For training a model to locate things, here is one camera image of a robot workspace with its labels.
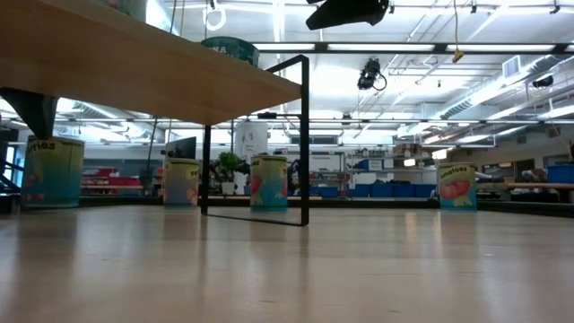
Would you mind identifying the black overhead camera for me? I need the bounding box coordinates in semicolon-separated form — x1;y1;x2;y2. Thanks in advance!
356;57;389;92

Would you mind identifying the tin can with red fruit print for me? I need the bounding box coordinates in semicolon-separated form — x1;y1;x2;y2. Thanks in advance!
249;154;289;214

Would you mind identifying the silver ceiling duct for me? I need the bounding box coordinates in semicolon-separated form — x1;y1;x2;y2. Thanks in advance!
439;53;574;120

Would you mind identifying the white cable ring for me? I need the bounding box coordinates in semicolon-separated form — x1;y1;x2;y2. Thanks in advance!
202;2;228;32

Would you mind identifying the black aluminium table frame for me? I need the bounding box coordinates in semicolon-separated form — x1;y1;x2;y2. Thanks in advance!
0;195;574;220

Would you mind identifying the wooden workbench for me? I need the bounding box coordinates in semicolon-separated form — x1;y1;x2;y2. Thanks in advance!
506;181;574;190

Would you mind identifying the black overhead rig frame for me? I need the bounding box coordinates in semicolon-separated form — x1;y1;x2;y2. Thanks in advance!
0;41;574;152

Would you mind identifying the white board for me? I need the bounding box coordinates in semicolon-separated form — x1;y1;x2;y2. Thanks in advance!
308;154;343;172

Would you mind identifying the pale label tin can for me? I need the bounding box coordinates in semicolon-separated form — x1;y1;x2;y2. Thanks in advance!
107;0;149;23

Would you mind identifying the cherries label tin can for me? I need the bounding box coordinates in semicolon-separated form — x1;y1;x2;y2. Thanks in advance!
20;135;86;210

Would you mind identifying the dark green label tin can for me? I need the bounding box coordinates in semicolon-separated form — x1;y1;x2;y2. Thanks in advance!
200;36;261;68

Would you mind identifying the red tool chest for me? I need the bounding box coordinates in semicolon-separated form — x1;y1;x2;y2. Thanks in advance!
80;168;144;188

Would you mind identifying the white LED light bar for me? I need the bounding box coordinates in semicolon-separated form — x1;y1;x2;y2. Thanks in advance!
447;43;556;53
253;42;316;51
327;43;435;52

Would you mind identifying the green potted plant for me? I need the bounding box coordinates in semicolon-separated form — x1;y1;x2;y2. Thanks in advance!
217;151;250;183

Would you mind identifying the tin can with peach print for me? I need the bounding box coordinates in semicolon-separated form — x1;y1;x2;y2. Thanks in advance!
161;157;202;207

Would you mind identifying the white ceiling air vent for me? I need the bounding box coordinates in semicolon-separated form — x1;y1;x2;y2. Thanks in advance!
501;56;522;80

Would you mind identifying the white cylindrical column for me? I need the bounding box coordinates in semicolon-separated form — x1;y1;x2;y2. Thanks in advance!
233;121;269;180

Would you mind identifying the tomatoes label tin can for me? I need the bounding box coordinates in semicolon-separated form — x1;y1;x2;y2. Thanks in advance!
437;161;478;212

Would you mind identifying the black monitor on stand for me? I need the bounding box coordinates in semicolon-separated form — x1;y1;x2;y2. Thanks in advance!
164;136;197;162

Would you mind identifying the large blue storage bin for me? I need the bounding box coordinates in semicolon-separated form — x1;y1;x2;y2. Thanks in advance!
545;163;574;184

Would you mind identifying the yellow hanging cable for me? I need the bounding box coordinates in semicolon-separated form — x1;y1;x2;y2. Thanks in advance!
451;0;465;64

